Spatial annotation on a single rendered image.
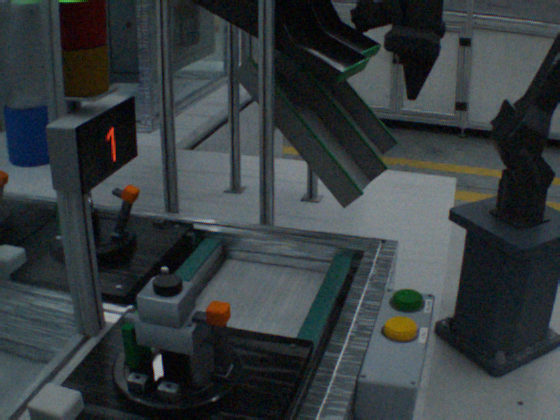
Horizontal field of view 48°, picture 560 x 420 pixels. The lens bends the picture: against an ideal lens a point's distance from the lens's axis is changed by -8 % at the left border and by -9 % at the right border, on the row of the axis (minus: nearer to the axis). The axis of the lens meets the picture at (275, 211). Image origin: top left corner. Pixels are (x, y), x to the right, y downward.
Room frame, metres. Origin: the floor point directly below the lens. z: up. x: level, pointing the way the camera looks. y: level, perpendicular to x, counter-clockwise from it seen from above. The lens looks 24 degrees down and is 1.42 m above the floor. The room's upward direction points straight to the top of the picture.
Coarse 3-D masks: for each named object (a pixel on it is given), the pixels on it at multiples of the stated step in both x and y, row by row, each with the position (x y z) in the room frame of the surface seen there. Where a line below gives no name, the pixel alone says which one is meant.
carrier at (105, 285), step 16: (96, 224) 0.89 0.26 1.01; (112, 224) 0.93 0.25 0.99; (128, 224) 0.93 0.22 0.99; (144, 224) 0.97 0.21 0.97; (176, 224) 0.97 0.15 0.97; (192, 224) 0.98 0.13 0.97; (96, 240) 0.87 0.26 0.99; (112, 240) 0.87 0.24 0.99; (128, 240) 0.88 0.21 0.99; (144, 240) 0.92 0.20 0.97; (160, 240) 0.92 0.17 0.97; (176, 240) 0.92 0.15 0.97; (96, 256) 0.83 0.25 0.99; (112, 256) 0.84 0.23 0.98; (128, 256) 0.86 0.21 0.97; (144, 256) 0.86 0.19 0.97; (160, 256) 0.87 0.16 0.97; (112, 272) 0.81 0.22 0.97; (128, 272) 0.82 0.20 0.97; (144, 272) 0.82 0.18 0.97; (112, 288) 0.77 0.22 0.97; (128, 288) 0.77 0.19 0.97; (128, 304) 0.76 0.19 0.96
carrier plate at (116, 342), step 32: (96, 352) 0.62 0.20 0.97; (256, 352) 0.63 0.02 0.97; (288, 352) 0.63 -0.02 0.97; (64, 384) 0.56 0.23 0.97; (96, 384) 0.56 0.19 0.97; (256, 384) 0.57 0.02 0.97; (288, 384) 0.57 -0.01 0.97; (96, 416) 0.51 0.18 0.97; (128, 416) 0.51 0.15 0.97; (224, 416) 0.52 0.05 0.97; (256, 416) 0.52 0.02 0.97
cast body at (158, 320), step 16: (144, 288) 0.58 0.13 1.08; (160, 288) 0.56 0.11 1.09; (176, 288) 0.57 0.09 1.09; (192, 288) 0.59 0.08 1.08; (144, 304) 0.56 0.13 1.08; (160, 304) 0.55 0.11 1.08; (176, 304) 0.55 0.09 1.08; (192, 304) 0.58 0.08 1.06; (128, 320) 0.58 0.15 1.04; (144, 320) 0.56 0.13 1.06; (160, 320) 0.56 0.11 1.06; (176, 320) 0.55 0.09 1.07; (144, 336) 0.56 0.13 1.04; (160, 336) 0.56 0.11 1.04; (176, 336) 0.55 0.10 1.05; (192, 336) 0.55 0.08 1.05; (192, 352) 0.55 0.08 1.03
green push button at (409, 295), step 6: (396, 294) 0.76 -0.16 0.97; (402, 294) 0.76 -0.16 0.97; (408, 294) 0.76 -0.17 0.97; (414, 294) 0.76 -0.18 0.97; (420, 294) 0.75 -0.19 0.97; (396, 300) 0.74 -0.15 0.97; (402, 300) 0.74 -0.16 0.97; (408, 300) 0.74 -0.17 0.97; (414, 300) 0.74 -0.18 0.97; (420, 300) 0.74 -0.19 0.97; (396, 306) 0.74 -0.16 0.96; (402, 306) 0.73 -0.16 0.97; (408, 306) 0.73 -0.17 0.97; (414, 306) 0.73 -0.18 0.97; (420, 306) 0.74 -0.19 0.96
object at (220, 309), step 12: (216, 300) 0.57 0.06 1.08; (204, 312) 0.57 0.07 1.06; (216, 312) 0.55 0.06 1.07; (228, 312) 0.56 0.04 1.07; (216, 324) 0.55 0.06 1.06; (216, 336) 0.56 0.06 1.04; (216, 348) 0.56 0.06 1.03; (228, 348) 0.57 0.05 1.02; (216, 360) 0.56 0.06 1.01; (228, 360) 0.56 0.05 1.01
